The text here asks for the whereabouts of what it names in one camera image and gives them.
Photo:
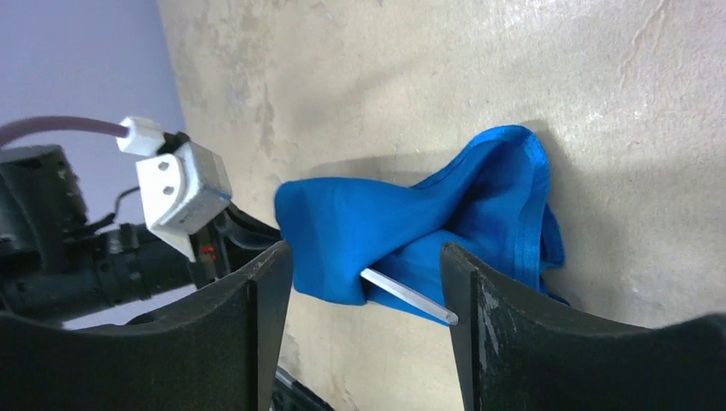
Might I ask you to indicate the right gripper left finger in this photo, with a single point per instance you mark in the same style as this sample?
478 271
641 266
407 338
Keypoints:
216 349

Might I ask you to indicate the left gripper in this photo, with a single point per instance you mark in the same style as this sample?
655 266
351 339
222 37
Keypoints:
228 242

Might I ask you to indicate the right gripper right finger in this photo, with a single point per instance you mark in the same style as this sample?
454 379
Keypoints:
516 349

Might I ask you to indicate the blue cloth napkin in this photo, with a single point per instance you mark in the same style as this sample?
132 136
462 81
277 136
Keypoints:
491 199

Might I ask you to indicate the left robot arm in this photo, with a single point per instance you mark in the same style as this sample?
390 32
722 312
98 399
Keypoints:
57 266

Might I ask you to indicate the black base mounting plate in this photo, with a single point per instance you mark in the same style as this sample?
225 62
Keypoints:
289 394

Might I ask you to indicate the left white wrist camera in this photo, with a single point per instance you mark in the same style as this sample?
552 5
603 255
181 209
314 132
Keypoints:
181 191

